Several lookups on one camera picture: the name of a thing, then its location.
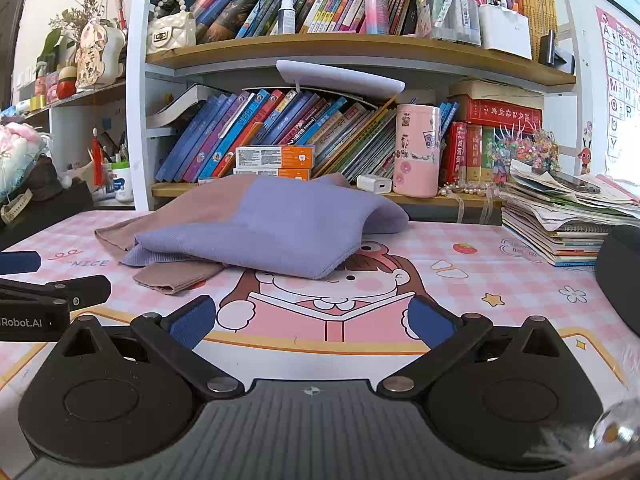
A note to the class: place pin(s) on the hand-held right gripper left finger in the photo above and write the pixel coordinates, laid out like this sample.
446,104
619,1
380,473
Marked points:
192,322

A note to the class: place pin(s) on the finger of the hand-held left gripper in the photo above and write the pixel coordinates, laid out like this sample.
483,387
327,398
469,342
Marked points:
20,263
75,290

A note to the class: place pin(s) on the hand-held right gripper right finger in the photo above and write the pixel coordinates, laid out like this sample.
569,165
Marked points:
427,320

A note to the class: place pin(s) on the purple and pink sweater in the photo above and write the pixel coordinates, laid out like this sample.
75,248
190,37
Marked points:
290,225

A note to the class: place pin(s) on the black case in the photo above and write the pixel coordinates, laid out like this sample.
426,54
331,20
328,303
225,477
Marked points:
50,217

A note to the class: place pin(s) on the beige wristwatch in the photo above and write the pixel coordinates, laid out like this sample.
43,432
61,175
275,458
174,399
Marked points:
15,206

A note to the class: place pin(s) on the pink checkered cartoon desk mat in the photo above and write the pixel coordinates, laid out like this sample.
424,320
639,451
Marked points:
475,285

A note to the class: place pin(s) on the dark brown hat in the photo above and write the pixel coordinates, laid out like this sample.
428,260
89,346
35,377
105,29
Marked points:
45,180

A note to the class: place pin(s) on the white pompom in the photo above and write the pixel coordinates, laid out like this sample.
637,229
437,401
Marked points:
65,176

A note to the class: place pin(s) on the pink white plush bouquet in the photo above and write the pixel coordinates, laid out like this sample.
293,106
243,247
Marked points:
20,155

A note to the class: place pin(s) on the white can green lid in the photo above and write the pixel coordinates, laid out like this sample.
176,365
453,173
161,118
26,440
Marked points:
121,185

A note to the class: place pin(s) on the red tassel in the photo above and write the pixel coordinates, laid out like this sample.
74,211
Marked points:
97,160

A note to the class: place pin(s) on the white charger plug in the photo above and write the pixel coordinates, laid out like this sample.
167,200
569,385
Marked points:
374,185

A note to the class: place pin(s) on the bunch of brushes and pens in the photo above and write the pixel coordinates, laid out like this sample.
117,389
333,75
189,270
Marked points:
117,150

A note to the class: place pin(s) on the stack of notebooks and papers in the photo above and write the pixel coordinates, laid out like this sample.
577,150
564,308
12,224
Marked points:
560,225

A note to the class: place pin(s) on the pink cylinder holder with stickers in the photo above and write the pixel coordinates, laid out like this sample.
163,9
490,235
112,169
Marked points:
416,152

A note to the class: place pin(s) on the red upright book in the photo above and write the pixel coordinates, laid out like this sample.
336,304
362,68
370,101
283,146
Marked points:
456,152
475,152

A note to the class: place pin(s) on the orange and white box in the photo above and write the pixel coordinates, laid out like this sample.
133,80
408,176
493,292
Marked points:
275,156
285,174

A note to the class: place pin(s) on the green upright book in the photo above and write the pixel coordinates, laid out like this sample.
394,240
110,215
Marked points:
488,152

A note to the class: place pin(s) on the small pink box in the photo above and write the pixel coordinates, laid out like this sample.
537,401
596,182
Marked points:
52,87

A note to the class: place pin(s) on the white side shelf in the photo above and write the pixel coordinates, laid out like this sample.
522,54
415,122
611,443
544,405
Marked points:
85,95

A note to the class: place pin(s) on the red round doll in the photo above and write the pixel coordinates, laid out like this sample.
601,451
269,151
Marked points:
66,85

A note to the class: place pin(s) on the dark round object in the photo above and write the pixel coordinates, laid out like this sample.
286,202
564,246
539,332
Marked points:
620,280

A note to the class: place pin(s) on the dark smartphone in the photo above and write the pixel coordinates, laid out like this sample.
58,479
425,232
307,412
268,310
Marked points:
570,182

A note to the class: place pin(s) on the thick book white pages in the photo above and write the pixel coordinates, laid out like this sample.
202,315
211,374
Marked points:
175,107

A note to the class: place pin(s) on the clear round ball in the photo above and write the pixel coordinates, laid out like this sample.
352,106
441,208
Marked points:
612,427

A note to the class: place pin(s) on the row of leaning picture books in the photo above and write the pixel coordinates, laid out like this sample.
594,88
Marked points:
280,125

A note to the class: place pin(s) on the cartoon figure ornament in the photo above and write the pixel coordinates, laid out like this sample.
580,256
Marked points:
100,55

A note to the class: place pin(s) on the red thick dictionary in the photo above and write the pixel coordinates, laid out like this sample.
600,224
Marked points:
502,110

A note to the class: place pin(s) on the beige thick book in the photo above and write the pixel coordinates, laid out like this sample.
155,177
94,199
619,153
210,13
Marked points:
495,90

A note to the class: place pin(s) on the dried flower bunch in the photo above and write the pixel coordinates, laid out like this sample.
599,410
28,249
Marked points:
77,17

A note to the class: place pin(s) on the white flat pad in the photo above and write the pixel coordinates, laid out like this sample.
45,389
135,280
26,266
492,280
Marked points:
340,75

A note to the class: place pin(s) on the white quilted handbag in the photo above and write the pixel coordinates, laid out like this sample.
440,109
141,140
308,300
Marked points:
170,32

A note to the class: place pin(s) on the white bookshelf wooden shelves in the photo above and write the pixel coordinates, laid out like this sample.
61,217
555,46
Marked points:
350,51

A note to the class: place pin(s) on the white storage box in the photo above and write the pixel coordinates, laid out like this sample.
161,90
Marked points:
505,35

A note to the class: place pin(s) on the clear marker holder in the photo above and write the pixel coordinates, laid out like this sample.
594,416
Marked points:
452,15

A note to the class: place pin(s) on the pink blue gradient bottle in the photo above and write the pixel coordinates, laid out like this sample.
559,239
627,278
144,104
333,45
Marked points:
377,5

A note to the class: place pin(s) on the white spray bottle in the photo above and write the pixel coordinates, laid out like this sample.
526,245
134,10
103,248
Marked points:
286,15

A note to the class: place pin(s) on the row of yellow books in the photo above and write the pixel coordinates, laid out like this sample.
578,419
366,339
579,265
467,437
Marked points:
537,5

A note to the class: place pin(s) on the row of colourful paperback books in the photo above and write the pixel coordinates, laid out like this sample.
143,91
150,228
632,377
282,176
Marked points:
320,0

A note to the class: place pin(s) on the cartoon wall sticker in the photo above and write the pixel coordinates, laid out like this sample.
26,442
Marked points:
586,145

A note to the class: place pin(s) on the alphabet wall poster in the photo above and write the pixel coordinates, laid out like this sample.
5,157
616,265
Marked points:
622,90

